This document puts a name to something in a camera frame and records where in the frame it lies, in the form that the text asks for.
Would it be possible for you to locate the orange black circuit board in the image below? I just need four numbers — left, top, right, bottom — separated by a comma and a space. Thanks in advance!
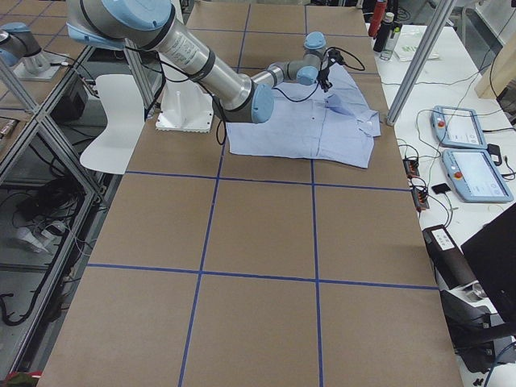
403, 158, 420, 178

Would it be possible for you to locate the black water bottle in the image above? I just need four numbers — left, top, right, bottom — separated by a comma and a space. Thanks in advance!
372, 12, 395, 52

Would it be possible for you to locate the red water bottle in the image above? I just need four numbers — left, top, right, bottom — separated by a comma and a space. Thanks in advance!
368, 0, 388, 38

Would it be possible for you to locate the blue teach pendant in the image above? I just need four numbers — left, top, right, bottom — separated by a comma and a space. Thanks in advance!
431, 106, 487, 149
442, 148, 514, 203

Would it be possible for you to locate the lower blue teach pendant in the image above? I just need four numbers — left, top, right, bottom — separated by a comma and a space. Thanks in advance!
442, 148, 514, 203

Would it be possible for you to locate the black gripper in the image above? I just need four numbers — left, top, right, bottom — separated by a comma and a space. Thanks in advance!
318, 60, 332, 93

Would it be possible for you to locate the white plastic chair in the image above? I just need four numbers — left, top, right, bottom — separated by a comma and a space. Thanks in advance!
80, 74, 145, 175

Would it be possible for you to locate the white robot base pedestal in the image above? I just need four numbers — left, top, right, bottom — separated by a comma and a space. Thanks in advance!
156, 80, 214, 133

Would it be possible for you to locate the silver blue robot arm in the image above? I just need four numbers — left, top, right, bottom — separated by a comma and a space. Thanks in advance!
67, 1, 274, 123
251, 31, 332, 92

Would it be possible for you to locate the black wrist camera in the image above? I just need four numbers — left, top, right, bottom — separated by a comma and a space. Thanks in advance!
327, 48, 345, 68

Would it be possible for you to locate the black computer monitor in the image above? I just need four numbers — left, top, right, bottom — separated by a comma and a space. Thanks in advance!
461, 206, 515, 322

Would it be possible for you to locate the light blue striped shirt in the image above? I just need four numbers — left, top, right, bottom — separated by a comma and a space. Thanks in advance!
227, 65, 381, 169

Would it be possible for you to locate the clear bottle black lid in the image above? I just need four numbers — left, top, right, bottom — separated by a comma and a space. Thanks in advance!
380, 22, 402, 60

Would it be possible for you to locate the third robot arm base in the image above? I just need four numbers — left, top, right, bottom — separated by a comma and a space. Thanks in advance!
1, 22, 60, 81

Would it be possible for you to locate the upper blue teach pendant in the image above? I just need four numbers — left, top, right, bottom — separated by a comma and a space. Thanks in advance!
431, 106, 487, 149

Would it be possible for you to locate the aluminium frame post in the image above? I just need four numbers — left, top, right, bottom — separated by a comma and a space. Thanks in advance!
386, 0, 456, 126

